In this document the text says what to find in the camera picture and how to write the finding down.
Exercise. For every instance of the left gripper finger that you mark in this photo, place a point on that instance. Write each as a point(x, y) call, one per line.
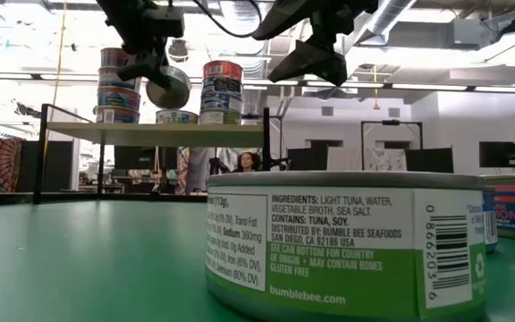
point(150, 67)

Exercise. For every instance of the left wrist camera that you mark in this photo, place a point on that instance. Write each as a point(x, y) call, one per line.
point(163, 22)

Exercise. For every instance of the wooden shelf board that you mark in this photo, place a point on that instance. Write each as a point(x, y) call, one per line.
point(159, 134)

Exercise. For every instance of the floral cloth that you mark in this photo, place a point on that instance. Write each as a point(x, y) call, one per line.
point(387, 160)

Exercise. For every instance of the black shelf frame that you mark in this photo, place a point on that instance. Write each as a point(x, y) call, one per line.
point(267, 134)

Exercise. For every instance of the blue white label silver can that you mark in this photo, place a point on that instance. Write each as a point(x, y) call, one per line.
point(221, 102)

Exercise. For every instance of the green Bumble Bee tuna can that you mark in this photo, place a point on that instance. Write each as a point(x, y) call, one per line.
point(347, 246)
point(177, 117)
point(174, 91)

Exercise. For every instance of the black metal table frame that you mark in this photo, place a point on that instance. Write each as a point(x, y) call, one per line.
point(105, 197)

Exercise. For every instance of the person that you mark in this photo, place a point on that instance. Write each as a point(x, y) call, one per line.
point(248, 162)

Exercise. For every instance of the black gantry frame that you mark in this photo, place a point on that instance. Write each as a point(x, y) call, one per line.
point(391, 122)
point(248, 116)

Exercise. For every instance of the black monitor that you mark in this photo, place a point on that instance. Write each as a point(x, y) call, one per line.
point(132, 156)
point(499, 154)
point(306, 156)
point(427, 160)

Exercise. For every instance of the silver ventilation duct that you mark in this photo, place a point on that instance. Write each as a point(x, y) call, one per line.
point(391, 13)
point(253, 58)

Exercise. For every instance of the red label silver can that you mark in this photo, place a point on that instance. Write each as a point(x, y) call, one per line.
point(222, 70)

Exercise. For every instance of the black label silver can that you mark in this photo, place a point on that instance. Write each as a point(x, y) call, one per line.
point(221, 86)

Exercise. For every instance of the long ceiling light strip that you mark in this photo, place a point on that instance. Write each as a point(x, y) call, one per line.
point(418, 86)

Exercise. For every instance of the black ceiling dome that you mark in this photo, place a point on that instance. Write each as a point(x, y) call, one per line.
point(180, 47)

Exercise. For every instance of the green table mat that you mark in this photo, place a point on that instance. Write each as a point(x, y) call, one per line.
point(83, 259)

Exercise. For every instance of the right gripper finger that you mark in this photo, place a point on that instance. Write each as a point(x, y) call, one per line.
point(289, 18)
point(315, 62)

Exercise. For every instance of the black cabinet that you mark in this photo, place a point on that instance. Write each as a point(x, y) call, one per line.
point(56, 158)

